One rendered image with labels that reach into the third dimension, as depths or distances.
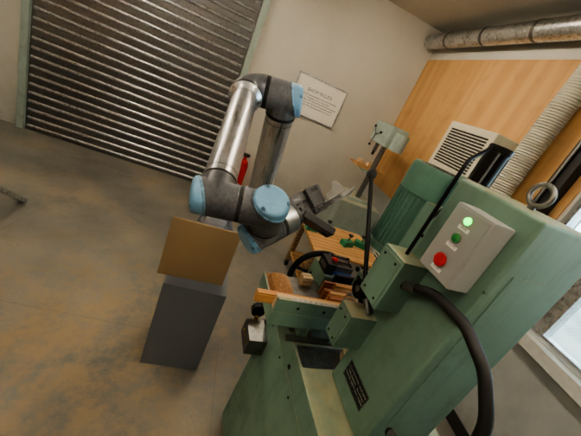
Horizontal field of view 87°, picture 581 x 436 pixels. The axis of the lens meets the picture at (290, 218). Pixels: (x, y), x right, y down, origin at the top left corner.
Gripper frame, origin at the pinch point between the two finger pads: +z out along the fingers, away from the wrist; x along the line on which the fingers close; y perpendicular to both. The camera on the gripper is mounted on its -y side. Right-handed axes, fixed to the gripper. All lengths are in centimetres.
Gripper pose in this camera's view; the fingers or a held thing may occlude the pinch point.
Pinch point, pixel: (341, 195)
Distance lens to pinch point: 101.9
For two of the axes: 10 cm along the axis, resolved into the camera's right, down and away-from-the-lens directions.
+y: -4.8, -8.8, 0.0
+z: 7.8, -4.2, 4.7
